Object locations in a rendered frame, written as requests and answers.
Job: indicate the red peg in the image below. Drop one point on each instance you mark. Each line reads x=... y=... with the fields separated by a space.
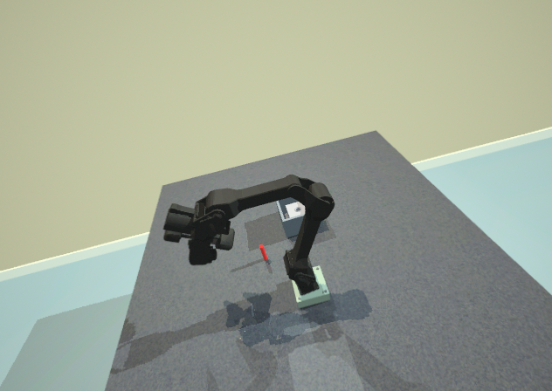
x=263 y=251

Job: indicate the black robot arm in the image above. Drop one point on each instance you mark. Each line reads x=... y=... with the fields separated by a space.
x=221 y=205

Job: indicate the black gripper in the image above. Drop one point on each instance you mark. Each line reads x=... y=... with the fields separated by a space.
x=221 y=241

